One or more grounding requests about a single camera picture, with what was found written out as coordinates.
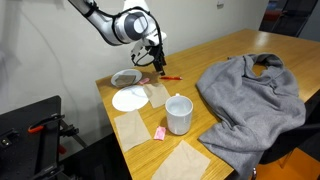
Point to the black orange clamp left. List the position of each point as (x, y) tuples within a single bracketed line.
[(39, 126)]

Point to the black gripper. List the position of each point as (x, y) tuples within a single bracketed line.
[(140, 51)]

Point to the brown napkin front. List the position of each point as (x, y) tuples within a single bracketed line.
[(184, 163)]

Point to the white mug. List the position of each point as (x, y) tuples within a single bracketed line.
[(179, 111)]

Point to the white round plate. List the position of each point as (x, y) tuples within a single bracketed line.
[(130, 98)]

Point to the grey hoodie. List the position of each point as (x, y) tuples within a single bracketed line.
[(256, 97)]

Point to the pink packet near plate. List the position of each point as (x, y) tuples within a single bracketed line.
[(144, 81)]

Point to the robot arm white silver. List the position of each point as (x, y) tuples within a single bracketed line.
[(134, 23)]

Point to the brown napkin on plate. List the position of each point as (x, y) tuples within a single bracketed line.
[(124, 80)]

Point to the red pen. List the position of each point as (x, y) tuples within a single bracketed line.
[(171, 78)]

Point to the black pegboard mounting plate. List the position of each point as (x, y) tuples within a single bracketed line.
[(25, 156)]

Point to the pink packet near mug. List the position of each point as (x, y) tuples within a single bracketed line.
[(160, 133)]

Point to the brown napkin centre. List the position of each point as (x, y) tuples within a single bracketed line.
[(156, 93)]

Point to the brown napkin left edge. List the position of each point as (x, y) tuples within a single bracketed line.
[(131, 130)]

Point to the white plate with napkin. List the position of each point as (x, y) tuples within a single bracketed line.
[(135, 72)]

